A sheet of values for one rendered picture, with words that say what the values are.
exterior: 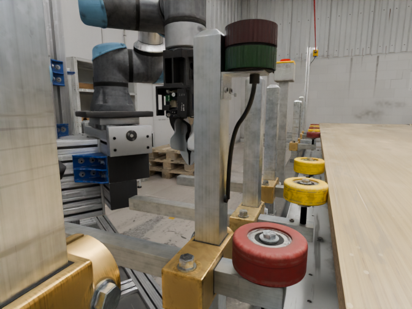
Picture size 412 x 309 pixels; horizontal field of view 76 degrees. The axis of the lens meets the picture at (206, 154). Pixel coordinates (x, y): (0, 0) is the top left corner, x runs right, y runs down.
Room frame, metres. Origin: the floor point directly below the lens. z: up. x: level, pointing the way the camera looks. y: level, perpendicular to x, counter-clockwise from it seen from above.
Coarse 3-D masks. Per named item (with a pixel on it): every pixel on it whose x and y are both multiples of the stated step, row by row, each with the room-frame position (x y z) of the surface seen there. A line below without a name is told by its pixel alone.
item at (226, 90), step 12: (228, 72) 0.31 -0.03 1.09; (240, 72) 0.31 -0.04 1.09; (252, 72) 0.30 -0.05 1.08; (264, 72) 0.30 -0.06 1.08; (228, 84) 0.33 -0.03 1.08; (252, 84) 0.32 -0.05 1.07; (228, 96) 0.33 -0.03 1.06; (252, 96) 0.31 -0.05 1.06; (240, 120) 0.32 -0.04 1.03; (228, 156) 0.33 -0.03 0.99; (228, 168) 0.33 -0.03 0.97; (228, 180) 0.33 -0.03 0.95; (228, 192) 0.33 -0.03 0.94
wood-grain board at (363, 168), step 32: (320, 128) 2.05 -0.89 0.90; (352, 128) 2.05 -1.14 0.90; (384, 128) 2.05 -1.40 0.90; (352, 160) 0.74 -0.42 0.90; (384, 160) 0.74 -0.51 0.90; (352, 192) 0.44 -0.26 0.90; (384, 192) 0.44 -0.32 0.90; (352, 224) 0.31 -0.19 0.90; (384, 224) 0.31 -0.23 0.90; (352, 256) 0.24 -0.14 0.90; (384, 256) 0.24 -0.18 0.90; (352, 288) 0.19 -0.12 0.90; (384, 288) 0.19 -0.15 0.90
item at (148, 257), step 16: (64, 224) 0.40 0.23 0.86; (112, 240) 0.35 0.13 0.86; (128, 240) 0.35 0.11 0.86; (144, 240) 0.35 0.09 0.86; (128, 256) 0.32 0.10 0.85; (144, 256) 0.31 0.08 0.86; (160, 256) 0.31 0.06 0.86; (144, 272) 0.31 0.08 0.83; (160, 272) 0.30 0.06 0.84; (224, 272) 0.27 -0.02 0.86; (224, 288) 0.27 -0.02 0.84; (240, 288) 0.26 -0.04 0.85; (256, 288) 0.26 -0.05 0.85; (272, 288) 0.25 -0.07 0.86; (256, 304) 0.26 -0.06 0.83; (272, 304) 0.25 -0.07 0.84
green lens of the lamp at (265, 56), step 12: (228, 48) 0.30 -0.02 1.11; (240, 48) 0.29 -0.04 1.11; (252, 48) 0.29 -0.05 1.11; (264, 48) 0.29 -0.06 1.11; (276, 48) 0.30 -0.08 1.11; (228, 60) 0.30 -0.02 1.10; (240, 60) 0.29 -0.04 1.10; (252, 60) 0.29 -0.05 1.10; (264, 60) 0.29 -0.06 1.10; (276, 60) 0.31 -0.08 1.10
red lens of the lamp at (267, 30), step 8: (232, 24) 0.30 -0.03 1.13; (240, 24) 0.29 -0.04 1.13; (248, 24) 0.29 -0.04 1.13; (256, 24) 0.29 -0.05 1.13; (264, 24) 0.29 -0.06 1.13; (272, 24) 0.30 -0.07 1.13; (224, 32) 0.32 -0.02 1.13; (232, 32) 0.30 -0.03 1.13; (240, 32) 0.29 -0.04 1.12; (248, 32) 0.29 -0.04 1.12; (256, 32) 0.29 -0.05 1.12; (264, 32) 0.29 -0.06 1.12; (272, 32) 0.30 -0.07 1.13; (224, 40) 0.32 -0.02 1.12; (232, 40) 0.30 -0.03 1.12; (240, 40) 0.29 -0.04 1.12; (248, 40) 0.29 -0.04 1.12; (256, 40) 0.29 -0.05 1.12; (264, 40) 0.29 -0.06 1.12; (272, 40) 0.30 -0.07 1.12; (224, 48) 0.32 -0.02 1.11
